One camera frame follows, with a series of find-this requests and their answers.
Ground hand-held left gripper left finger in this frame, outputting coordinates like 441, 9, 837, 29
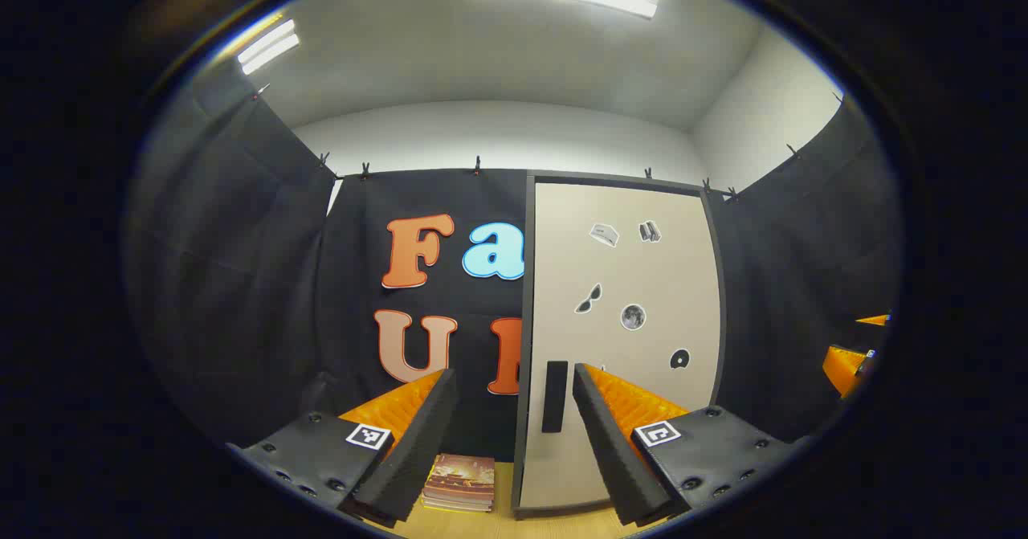
225, 368, 460, 529

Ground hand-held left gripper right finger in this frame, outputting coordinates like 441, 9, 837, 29
572, 362, 812, 528

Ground grey cabinet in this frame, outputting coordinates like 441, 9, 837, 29
512, 171, 728, 520

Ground white paged book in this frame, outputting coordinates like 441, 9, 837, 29
421, 487, 493, 513

